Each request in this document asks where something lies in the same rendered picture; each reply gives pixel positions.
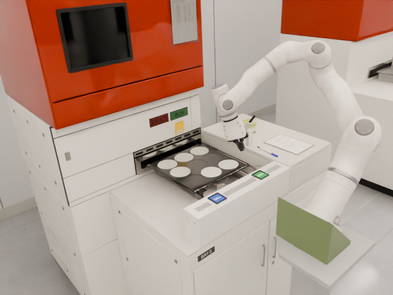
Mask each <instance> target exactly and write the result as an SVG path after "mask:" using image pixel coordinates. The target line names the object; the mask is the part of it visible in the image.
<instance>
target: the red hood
mask: <svg viewBox="0 0 393 295"><path fill-rule="evenodd" d="M0 75H1V79H2V83H3V86H4V90H5V93H6V94H8V95H9V96H10V97H12V98H13V99H14V100H16V101H17V102H18V103H20V104H21V105H23V106H24V107H25V108H27V109H28V110H29V111H31V112H32V113H34V114H35V115H36V116H38V117H39V118H40V119H42V120H43V121H45V122H46V123H47V124H49V125H50V126H51V127H53V128H54V129H56V130H58V129H61V128H65V127H68V126H71V125H75V124H79V123H82V122H85V121H89V120H92V119H95V118H99V117H102V116H105V115H109V114H113V113H116V112H119V111H123V110H126V109H129V108H133V107H137V106H139V105H143V104H147V103H150V102H153V101H157V100H161V99H163V98H167V97H171V96H173V95H177V94H181V93H184V92H187V91H191V90H194V89H197V88H201V87H204V65H203V49H202V19H201V0H0Z"/></svg>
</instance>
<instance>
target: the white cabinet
mask: <svg viewBox="0 0 393 295"><path fill-rule="evenodd" d="M326 171H327V169H326V170H324V171H323V172H321V173H319V174H318V175H316V176H315V177H313V178H311V179H310V180H308V181H306V182H305V183H303V184H301V185H300V186H298V187H297V188H295V189H293V190H292V191H290V192H289V193H288V195H286V196H285V197H283V198H282V199H283V200H286V201H287V202H289V203H291V204H293V205H298V206H301V207H304V208H306V207H307V205H308V204H309V202H310V200H311V198H312V196H313V194H314V193H315V191H316V189H317V187H318V185H319V184H320V182H321V180H322V178H323V177H324V175H325V173H326ZM110 197H111V203H112V209H113V215H114V219H115V225H116V231H117V236H118V242H119V248H120V255H121V258H122V265H123V271H124V275H125V281H126V288H127V294H128V295H289V290H290V283H291V270H292V266H291V265H289V264H288V263H287V262H285V261H283V260H282V259H280V258H279V253H278V242H277V235H276V234H275V233H276V223H277V204H278V201H277V202H275V203H274V204H272V205H270V206H269V207H267V208H265V209H264V210H262V211H260V212H259V213H258V214H256V215H254V216H253V217H251V218H249V219H248V220H246V221H245V222H243V223H241V224H240V225H238V226H237V227H235V228H233V229H232V230H230V231H229V232H227V233H225V234H224V235H222V236H221V237H219V238H218V239H216V240H214V241H213V242H211V243H210V244H208V245H207V246H205V247H203V248H202V249H200V250H198V251H197V252H195V253H193V254H192V255H191V256H189V257H188V256H187V255H185V254H184V253H183V252H181V251H180V250H179V249H178V248H177V247H175V246H174V245H173V244H172V243H171V242H169V241H168V240H167V239H165V237H163V236H162V235H161V234H159V233H158V232H157V231H156V230H155V229H154V228H152V227H151V226H150V225H149V224H148V223H146V222H145V221H144V220H142V219H141V218H140V217H139V216H138V215H137V214H135V213H134V212H133V211H132V210H131V209H129V208H128V207H127V206H125V205H124V204H123V203H122V202H121V201H119V200H118V199H117V198H116V197H115V196H114V195H112V194H111V193H110Z"/></svg>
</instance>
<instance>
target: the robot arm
mask: <svg viewBox="0 0 393 295"><path fill-rule="evenodd" d="M300 60H304V61H307V62H308V67H309V72H310V74H311V77H312V79H313V81H314V83H315V84H316V86H317V87H318V88H319V89H320V90H321V92H322V93H323V95H324V96H325V98H326V100H327V102H328V103H329V105H330V107H331V109H332V111H333V113H334V115H335V117H336V120H337V123H338V124H339V128H340V130H341V132H342V138H341V140H340V142H339V145H338V147H337V150H336V153H335V156H334V158H333V160H332V162H331V164H330V166H329V168H328V169H327V171H326V173H325V175H324V177H323V178H322V180H321V182H320V184H319V185H318V187H317V189H316V191H315V193H314V194H313V196H312V198H311V200H310V202H309V204H308V205H307V207H306V208H304V207H301V206H298V205H296V206H297V207H299V208H301V209H303V210H305V211H307V212H310V213H311V214H313V215H315V216H317V217H319V218H321V219H324V220H325V221H327V222H330V223H331V224H333V225H334V226H335V227H336V228H337V229H338V230H339V231H340V232H342V233H343V230H342V229H340V228H339V227H338V226H341V224H342V222H343V219H340V216H341V214H342V212H343V210H344V208H345V207H346V205H347V203H348V201H349V199H350V197H351V196H352V194H353V192H354V190H355V189H356V187H357V185H358V183H359V181H360V179H361V177H362V176H363V174H364V171H365V169H366V167H367V165H368V162H369V160H370V157H371V156H373V155H374V154H376V152H377V151H378V149H379V147H380V142H381V136H382V130H381V126H380V124H379V123H378V121H376V120H375V119H374V118H372V117H369V116H364V115H363V113H362V111H361V109H360V106H359V104H358V102H357V100H356V98H355V96H354V94H353V93H352V91H351V89H350V87H349V86H348V84H347V83H346V81H345V80H344V79H343V78H341V76H339V75H338V74H337V72H336V70H335V68H334V66H333V62H332V51H331V49H330V47H329V45H328V44H327V43H325V42H323V41H321V40H311V41H309V42H296V41H286V42H283V43H281V44H280V45H278V46H277V47H276V48H275V49H273V50H272V51H270V52H269V53H268V54H267V55H266V56H264V57H263V58H262V59H261V60H259V61H258V62H257V63H256V64H254V65H253V66H252V67H250V68H249V69H248V70H247V71H246V72H245V73H244V74H243V75H242V77H241V79H240V81H239V82H238V83H237V84H236V85H235V86H234V87H233V88H232V89H231V90H229V87H228V85H227V84H220V85H217V86H216V87H213V88H212V89H211V94H212V96H213V100H214V102H215V104H216V107H217V109H218V112H219V115H220V117H219V118H220V119H222V127H223V131H224V134H225V137H226V140H227V141H228V142H233V143H235V144H236V145H237V147H238V148H239V149H240V151H244V149H245V145H244V143H243V141H244V139H246V138H248V137H249V135H248V133H247V129H246V127H245V125H244V123H243V121H242V119H241V117H240V116H239V115H238V112H237V109H236V108H237V107H238V106H239V105H241V104H242V103H244V102H245V101H246V100H247V99H248V98H249V97H250V96H251V95H252V93H253V92H254V90H255V89H256V87H257V86H259V85H260V84H261V83H263V82H264V81H265V80H266V79H268V78H269V77H271V76H272V75H273V74H274V73H276V72H277V71H278V70H279V69H281V68H282V67H284V66H285V65H286V64H288V63H295V62H298V61H300ZM238 139H239V140H238ZM337 225H338V226H337Z"/></svg>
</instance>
